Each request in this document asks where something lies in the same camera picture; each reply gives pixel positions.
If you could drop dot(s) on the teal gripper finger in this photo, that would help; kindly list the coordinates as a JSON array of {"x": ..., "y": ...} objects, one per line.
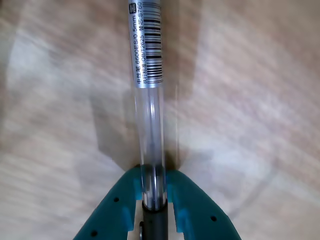
[
  {"x": 112, "y": 215},
  {"x": 200, "y": 215}
]

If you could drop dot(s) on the black capped clear-barrel pen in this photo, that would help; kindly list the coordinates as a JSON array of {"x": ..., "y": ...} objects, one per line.
[{"x": 147, "y": 50}]

